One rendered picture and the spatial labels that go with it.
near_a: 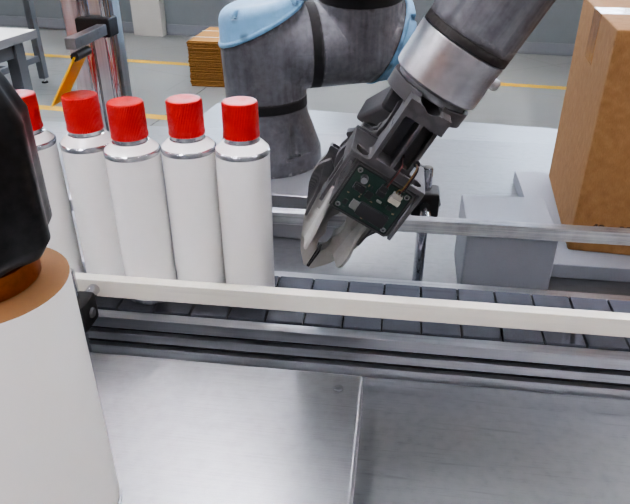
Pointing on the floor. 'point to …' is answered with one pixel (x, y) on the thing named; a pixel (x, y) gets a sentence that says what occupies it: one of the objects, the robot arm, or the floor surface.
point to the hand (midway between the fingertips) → (315, 252)
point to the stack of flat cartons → (205, 59)
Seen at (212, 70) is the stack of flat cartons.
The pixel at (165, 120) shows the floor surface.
